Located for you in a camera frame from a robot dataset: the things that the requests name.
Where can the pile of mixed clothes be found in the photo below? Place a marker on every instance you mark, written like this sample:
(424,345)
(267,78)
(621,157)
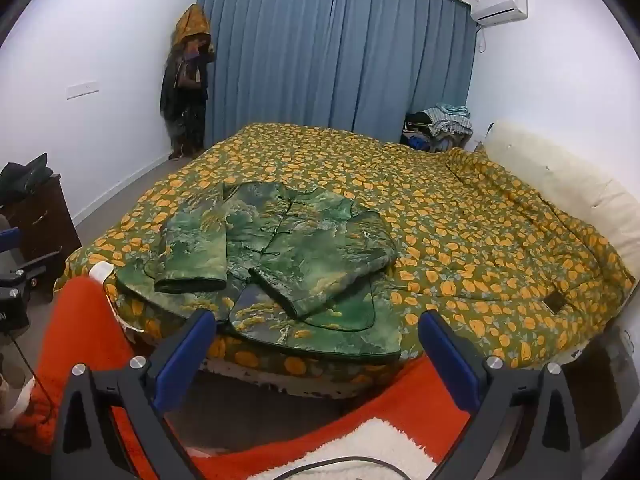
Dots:
(442,125)

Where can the white air conditioner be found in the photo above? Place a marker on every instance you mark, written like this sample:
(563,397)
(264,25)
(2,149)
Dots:
(500,5)

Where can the green printed padded jacket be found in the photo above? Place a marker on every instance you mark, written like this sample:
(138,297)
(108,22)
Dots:
(300,260)

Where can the orange and white rug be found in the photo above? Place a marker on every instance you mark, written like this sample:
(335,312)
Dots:
(85,330)

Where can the dark cloth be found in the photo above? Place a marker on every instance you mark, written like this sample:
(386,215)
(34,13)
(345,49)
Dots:
(22,175)

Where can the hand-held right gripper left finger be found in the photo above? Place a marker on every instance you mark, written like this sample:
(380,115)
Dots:
(182,360)

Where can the bed with orange floral quilt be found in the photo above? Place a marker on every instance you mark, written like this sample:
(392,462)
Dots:
(450,220)

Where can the blue curtain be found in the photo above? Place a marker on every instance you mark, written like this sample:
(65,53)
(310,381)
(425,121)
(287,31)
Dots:
(325,50)

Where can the dark wooden dresser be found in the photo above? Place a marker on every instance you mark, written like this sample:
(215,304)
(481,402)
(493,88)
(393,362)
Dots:
(45,225)

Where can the cream padded headboard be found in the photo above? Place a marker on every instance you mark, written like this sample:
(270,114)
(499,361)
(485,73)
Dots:
(560,175)

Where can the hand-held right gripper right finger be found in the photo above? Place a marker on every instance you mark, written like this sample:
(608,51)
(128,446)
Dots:
(450,360)

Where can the dark hanging clothes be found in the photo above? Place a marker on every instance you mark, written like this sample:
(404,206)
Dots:
(187,85)

